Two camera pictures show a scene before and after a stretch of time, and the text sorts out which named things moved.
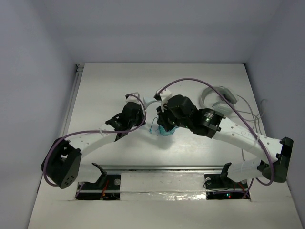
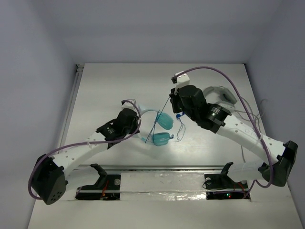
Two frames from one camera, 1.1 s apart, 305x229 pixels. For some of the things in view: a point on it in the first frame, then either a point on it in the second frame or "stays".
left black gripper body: (137, 110) stays
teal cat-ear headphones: (162, 131) → (166, 121)
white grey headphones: (221, 106) stays
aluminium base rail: (169, 169) stays
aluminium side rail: (78, 74) stays
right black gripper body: (169, 121) → (177, 106)
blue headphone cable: (158, 128) → (157, 119)
